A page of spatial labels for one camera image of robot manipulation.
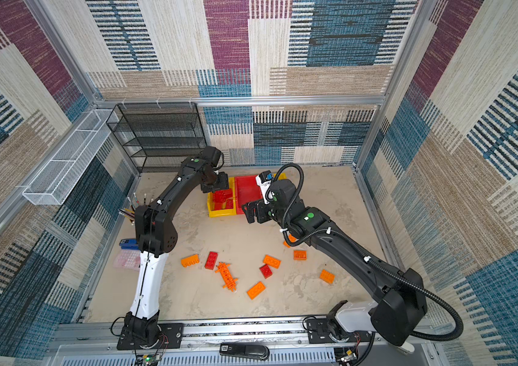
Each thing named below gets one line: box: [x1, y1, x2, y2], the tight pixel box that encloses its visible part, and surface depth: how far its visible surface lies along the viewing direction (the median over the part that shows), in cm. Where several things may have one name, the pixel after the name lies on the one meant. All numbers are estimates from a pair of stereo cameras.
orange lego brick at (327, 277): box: [319, 269, 336, 285], surface depth 86 cm
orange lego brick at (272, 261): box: [262, 254, 282, 270], surface depth 91 cm
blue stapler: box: [118, 238, 140, 251], surface depth 93 cm
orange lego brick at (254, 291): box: [246, 280, 266, 301], surface depth 84 cm
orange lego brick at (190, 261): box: [180, 253, 201, 268], surface depth 89 cm
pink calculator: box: [113, 249, 141, 272], surface depth 91 cm
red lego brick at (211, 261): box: [204, 250, 219, 270], surface depth 91 cm
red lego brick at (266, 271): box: [259, 263, 273, 280], surface depth 87 cm
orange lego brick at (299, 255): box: [293, 250, 307, 261], surface depth 91 cm
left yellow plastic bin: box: [207, 176, 237, 218], surface depth 101 cm
